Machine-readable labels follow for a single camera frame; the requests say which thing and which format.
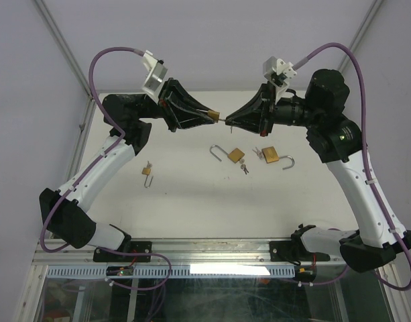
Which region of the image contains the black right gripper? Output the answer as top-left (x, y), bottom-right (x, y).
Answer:
top-left (225, 81), bottom-right (322, 138)

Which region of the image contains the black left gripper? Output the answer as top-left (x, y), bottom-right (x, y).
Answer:
top-left (134, 78), bottom-right (218, 133)

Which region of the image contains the large brass padlock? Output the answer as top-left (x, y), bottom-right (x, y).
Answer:
top-left (261, 146), bottom-right (295, 170)

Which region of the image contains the medium brass padlock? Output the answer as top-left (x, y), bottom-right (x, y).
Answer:
top-left (209, 145), bottom-right (245, 164)

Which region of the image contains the small brass padlock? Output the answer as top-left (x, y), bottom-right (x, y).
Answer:
top-left (141, 166), bottom-right (154, 189)

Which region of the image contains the brass padlock with keys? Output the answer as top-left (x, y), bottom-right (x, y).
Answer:
top-left (207, 110), bottom-right (220, 122)

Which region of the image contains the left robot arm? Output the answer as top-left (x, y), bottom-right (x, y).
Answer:
top-left (39, 78), bottom-right (219, 261)

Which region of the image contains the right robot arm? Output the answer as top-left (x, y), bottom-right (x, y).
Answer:
top-left (225, 69), bottom-right (411, 273)

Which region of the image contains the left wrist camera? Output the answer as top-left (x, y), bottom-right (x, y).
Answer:
top-left (141, 50), bottom-right (168, 103)

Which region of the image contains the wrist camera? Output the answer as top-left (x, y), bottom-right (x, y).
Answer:
top-left (141, 50), bottom-right (168, 103)
top-left (263, 56), bottom-right (297, 103)

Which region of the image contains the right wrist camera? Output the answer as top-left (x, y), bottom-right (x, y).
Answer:
top-left (263, 56), bottom-right (297, 103)

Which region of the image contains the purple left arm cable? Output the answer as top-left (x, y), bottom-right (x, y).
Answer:
top-left (40, 47), bottom-right (172, 296)

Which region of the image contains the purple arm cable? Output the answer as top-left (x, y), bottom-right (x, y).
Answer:
top-left (288, 43), bottom-right (411, 291)
top-left (40, 47), bottom-right (172, 296)

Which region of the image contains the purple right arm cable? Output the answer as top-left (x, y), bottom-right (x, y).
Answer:
top-left (288, 43), bottom-right (411, 291)

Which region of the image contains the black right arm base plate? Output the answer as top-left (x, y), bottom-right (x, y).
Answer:
top-left (269, 240), bottom-right (331, 265)

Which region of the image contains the aluminium front rail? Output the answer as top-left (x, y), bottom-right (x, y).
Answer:
top-left (30, 237), bottom-right (397, 266)

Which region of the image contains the left aluminium frame post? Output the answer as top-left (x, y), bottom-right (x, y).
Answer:
top-left (32, 0), bottom-right (92, 99)

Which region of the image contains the aluminium frame post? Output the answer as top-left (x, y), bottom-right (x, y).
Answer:
top-left (32, 0), bottom-right (92, 99)
top-left (348, 0), bottom-right (386, 54)

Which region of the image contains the right aluminium frame post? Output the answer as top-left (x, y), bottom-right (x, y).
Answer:
top-left (348, 0), bottom-right (386, 54)

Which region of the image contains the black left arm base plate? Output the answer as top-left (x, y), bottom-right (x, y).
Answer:
top-left (93, 239), bottom-right (152, 263)

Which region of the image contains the grey slotted cable duct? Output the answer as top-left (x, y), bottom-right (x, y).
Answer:
top-left (47, 264), bottom-right (295, 280)

